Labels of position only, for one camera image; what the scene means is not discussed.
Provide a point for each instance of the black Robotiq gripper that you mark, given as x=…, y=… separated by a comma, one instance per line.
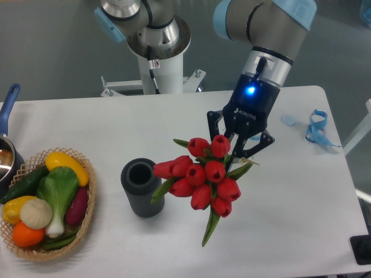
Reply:
x=246, y=115

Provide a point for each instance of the red tulip bouquet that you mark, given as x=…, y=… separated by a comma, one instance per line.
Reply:
x=203, y=177

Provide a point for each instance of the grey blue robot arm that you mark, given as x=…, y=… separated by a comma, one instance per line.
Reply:
x=159, y=38

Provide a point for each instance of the dark grey ribbed vase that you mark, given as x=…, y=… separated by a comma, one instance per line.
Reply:
x=139, y=183

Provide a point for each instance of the small clear plastic piece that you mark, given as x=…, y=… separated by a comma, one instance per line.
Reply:
x=288, y=120

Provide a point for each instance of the purple sweet potato toy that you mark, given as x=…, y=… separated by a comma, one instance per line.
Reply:
x=76, y=212

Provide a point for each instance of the yellow squash toy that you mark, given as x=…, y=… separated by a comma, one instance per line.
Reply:
x=61, y=159

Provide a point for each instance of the black device at edge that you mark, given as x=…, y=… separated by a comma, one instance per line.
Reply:
x=361, y=249

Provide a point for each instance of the green bok choy toy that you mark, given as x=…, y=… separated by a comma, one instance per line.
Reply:
x=58, y=189

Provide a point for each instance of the woven wicker basket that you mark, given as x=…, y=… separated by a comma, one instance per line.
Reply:
x=38, y=253

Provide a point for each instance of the green bean pods toy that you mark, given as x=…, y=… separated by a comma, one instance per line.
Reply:
x=59, y=242

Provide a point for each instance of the dark green cucumber toy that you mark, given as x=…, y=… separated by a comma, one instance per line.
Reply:
x=27, y=186

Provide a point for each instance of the cream garlic toy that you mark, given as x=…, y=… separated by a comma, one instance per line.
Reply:
x=36, y=213

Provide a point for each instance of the orange fruit toy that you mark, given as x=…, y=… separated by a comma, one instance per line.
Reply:
x=23, y=236

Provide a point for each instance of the yellow bell pepper toy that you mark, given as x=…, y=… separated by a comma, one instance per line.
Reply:
x=11, y=209

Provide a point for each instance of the white metal base bracket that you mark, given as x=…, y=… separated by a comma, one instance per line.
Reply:
x=114, y=89

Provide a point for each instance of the white metal frame leg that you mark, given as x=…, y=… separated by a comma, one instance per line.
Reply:
x=362, y=129

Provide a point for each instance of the blue handled saucepan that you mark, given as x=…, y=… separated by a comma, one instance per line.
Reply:
x=11, y=160

